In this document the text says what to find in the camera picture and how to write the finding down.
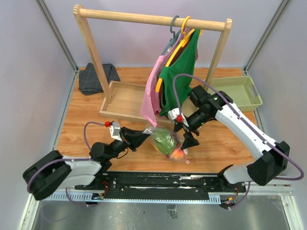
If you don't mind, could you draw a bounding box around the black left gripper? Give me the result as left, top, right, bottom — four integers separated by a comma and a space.
107, 126, 152, 160

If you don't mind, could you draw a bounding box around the clear zip top bag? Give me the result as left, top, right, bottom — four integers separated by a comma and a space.
143, 126, 190, 164

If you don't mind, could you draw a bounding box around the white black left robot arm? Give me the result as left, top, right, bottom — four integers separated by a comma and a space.
23, 127, 151, 201

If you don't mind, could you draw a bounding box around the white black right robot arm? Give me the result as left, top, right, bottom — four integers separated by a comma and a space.
168, 85, 290, 192

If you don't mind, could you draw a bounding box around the green fake lettuce leaf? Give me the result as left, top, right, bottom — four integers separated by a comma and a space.
151, 128, 177, 156

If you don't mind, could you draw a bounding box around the orange fake peach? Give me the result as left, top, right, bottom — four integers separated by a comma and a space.
169, 148, 188, 161

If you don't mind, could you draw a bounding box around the pink shirt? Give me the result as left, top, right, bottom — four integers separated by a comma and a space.
140, 29, 200, 127

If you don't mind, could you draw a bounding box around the wooden clothes rack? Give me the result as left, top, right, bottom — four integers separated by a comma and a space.
73, 4, 233, 125

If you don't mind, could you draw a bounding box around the green sleeveless shirt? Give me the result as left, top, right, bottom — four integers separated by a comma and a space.
158, 28, 201, 117

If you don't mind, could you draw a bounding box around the light green plastic basket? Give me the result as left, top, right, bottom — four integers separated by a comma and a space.
211, 76, 263, 112

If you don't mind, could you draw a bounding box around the dark grey folded cloth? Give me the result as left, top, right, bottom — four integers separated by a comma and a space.
79, 63, 120, 95

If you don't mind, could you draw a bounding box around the grey-green clothes hanger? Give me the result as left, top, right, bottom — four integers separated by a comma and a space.
161, 15, 180, 56

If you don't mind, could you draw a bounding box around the yellow clothes hanger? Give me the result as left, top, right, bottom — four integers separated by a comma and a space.
155, 16, 203, 93

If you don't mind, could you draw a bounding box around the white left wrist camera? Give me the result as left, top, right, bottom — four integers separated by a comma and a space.
109, 121, 122, 141

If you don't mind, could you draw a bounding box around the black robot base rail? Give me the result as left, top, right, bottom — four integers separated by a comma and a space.
73, 172, 246, 200

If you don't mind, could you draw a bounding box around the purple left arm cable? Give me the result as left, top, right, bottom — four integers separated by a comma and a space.
26, 121, 108, 207

